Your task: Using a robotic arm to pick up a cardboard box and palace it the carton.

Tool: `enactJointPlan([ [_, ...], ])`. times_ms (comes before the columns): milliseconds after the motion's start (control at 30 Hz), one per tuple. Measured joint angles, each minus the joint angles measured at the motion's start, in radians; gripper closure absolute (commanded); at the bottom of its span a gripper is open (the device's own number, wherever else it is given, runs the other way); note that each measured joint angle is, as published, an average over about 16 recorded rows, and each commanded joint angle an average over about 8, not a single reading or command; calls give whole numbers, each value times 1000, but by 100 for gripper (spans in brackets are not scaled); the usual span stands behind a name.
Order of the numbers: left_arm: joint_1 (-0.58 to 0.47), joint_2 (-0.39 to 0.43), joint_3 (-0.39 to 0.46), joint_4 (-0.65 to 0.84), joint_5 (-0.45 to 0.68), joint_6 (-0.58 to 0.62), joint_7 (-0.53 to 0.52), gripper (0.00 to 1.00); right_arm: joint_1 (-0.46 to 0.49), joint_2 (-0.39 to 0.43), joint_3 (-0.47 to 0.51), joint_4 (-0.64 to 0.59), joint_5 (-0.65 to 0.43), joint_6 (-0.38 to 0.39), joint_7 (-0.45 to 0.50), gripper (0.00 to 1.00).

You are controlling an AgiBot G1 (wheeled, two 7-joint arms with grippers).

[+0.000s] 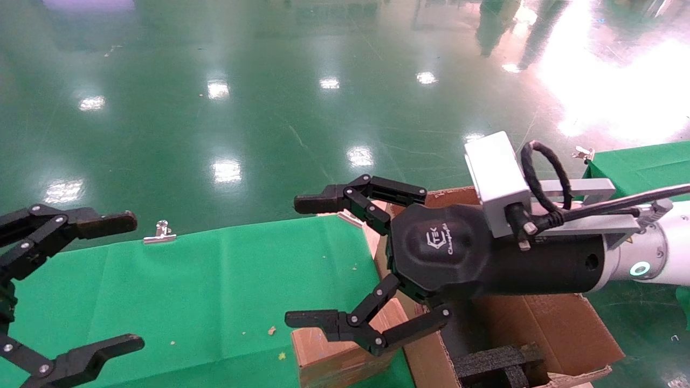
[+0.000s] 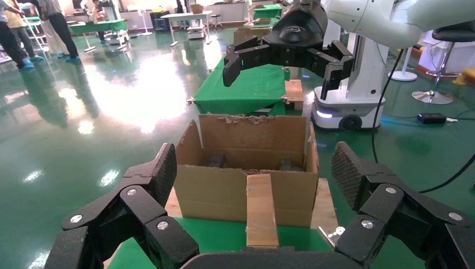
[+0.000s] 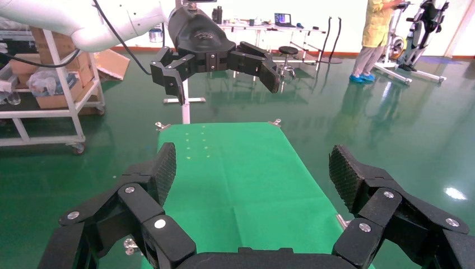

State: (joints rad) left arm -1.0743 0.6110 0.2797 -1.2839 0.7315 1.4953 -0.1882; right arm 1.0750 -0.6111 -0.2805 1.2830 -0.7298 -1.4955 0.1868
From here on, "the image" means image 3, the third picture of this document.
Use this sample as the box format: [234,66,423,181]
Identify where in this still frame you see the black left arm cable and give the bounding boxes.
[0,0,153,76]

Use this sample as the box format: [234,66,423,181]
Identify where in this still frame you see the person in yellow coat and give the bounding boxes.
[348,0,404,85]

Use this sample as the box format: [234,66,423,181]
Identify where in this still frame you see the flat cardboard sheet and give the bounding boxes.
[94,49,131,82]

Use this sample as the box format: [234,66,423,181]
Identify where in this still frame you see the green table cloth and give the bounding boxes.
[140,122,375,269]

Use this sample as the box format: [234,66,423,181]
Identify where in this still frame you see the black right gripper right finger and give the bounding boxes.
[328,145,475,269]

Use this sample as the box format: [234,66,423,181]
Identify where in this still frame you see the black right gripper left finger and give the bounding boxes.
[37,142,197,269]

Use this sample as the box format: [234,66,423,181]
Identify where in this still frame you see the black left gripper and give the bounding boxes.
[150,6,281,106]

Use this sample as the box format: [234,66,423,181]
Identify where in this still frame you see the stacked brown cardboard box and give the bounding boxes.
[31,26,77,64]

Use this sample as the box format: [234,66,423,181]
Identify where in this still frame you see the long white work table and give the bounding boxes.
[218,22,327,81]

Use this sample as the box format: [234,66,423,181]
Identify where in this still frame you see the long brown cardboard box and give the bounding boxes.
[35,78,85,110]

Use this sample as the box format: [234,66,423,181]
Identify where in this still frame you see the black curved tube stand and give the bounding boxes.
[318,16,343,65]

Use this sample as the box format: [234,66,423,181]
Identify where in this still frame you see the open laptop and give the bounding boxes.
[273,12,297,29]

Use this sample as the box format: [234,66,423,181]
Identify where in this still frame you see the clear plastic bottle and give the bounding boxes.
[6,89,22,106]

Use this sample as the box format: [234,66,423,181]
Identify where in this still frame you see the white pole stand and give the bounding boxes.
[163,78,207,125]

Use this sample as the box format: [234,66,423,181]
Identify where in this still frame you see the small metal bucket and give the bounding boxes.
[148,27,164,44]

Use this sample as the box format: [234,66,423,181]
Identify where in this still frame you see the white metal shelf cart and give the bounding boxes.
[0,29,106,155]

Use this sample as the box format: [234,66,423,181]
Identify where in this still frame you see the black round stool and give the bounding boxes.
[277,45,300,80]

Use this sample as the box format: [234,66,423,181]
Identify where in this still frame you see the clear plastic bag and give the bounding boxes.
[27,67,78,98]

